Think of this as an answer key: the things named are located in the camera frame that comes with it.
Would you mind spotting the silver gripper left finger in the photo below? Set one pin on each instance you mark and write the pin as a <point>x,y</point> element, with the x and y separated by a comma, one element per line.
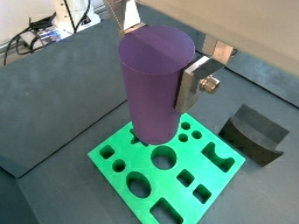
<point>125,13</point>

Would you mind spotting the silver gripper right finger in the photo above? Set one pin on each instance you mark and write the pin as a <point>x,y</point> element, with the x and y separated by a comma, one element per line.
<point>197,76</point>

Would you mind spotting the purple cylinder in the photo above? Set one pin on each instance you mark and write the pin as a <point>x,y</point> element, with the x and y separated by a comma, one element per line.
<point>154,54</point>

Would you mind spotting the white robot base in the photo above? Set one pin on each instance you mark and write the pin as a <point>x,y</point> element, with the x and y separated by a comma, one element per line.
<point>75,15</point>

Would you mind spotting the dark grey curved block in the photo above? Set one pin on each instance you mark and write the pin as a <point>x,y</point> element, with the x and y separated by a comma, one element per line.
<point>254,135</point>

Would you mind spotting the grey foam mat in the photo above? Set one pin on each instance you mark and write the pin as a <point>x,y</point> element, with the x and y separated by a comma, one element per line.
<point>55,92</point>

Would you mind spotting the green shape sorter board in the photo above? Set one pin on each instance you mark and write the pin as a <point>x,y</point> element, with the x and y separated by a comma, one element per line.
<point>169,182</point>

